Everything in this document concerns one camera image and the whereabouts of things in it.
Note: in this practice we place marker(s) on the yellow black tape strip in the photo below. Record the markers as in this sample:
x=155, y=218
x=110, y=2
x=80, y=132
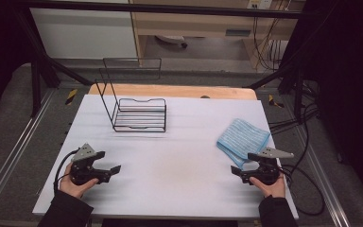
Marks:
x=71, y=96
x=274, y=101

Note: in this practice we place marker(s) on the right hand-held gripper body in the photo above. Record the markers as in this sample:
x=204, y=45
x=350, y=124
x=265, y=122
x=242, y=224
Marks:
x=269, y=173

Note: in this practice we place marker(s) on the white wall socket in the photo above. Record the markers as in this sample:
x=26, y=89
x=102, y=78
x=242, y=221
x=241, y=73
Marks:
x=260, y=3

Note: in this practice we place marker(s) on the aluminium rail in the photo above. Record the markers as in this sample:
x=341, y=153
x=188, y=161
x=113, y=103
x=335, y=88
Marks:
x=15, y=151
x=324, y=183

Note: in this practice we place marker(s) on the white table cover sheet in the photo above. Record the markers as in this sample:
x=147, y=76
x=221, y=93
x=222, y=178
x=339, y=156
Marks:
x=170, y=164

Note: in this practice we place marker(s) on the white cabinet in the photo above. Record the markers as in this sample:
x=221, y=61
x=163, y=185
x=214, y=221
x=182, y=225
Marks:
x=82, y=34

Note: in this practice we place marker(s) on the light wooden desk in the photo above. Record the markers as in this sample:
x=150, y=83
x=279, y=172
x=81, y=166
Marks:
x=186, y=25

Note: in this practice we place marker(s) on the chair base leg with castor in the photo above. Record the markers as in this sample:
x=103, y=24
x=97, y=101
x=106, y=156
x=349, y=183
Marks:
x=170, y=38

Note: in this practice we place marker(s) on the black metal frame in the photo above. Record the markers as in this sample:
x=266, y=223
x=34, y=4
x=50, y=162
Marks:
x=201, y=10

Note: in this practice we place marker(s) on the person's left hand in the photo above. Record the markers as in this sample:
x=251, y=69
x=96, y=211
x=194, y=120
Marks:
x=72, y=189

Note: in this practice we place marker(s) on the black curtain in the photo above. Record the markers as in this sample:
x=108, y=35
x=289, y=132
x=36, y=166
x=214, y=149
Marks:
x=0, y=47
x=346, y=78

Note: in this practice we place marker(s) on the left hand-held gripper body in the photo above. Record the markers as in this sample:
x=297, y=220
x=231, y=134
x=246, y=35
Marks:
x=80, y=171

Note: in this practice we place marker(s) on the person's right hand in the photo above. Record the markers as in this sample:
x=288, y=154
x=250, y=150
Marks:
x=272, y=190

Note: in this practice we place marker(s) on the blue striped towel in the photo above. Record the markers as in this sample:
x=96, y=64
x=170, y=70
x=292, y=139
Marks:
x=242, y=138

